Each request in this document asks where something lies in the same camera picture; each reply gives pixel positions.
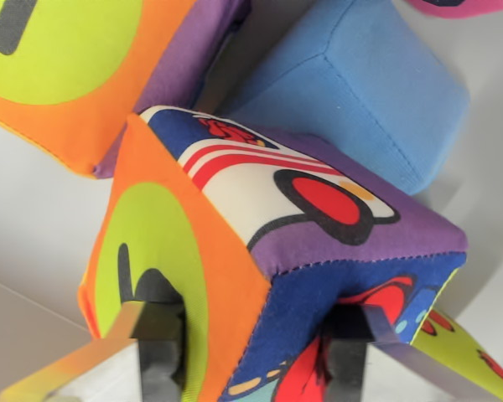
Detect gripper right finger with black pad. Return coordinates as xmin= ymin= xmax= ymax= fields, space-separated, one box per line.
xmin=322 ymin=304 xmax=500 ymax=402

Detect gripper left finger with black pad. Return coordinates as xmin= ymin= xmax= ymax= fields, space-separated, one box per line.
xmin=0 ymin=300 xmax=189 ymax=402

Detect fabric cube with ambulance print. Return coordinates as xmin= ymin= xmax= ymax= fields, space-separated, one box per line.
xmin=76 ymin=104 xmax=503 ymax=402

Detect plain blue fabric block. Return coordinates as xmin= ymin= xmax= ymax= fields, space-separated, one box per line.
xmin=191 ymin=0 xmax=471 ymax=198

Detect fabric cube with number one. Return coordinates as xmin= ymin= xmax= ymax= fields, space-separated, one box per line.
xmin=0 ymin=0 xmax=253 ymax=180

